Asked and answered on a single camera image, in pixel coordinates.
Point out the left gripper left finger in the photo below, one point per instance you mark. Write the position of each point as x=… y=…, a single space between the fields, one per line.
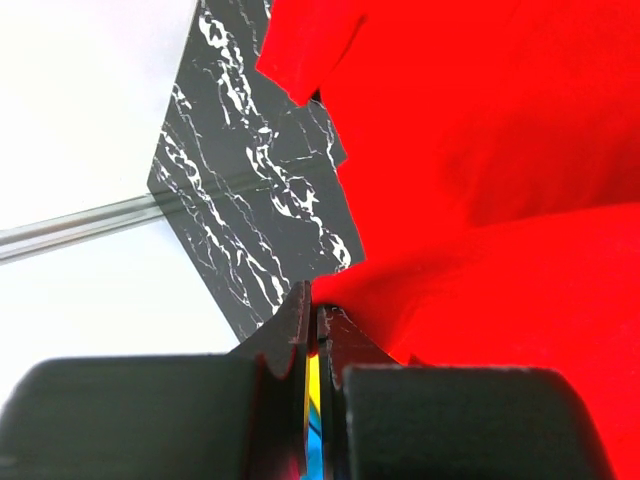
x=239 y=415

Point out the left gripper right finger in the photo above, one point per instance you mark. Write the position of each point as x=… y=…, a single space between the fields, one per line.
x=383 y=420

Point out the red t-shirt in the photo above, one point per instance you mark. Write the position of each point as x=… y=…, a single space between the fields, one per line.
x=492 y=173

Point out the blue t-shirt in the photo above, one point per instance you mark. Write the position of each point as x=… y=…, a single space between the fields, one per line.
x=314 y=454

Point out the yellow plastic bin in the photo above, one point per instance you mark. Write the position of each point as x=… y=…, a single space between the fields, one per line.
x=314 y=398

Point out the left aluminium frame post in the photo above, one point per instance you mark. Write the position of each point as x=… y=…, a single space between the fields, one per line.
x=40 y=237

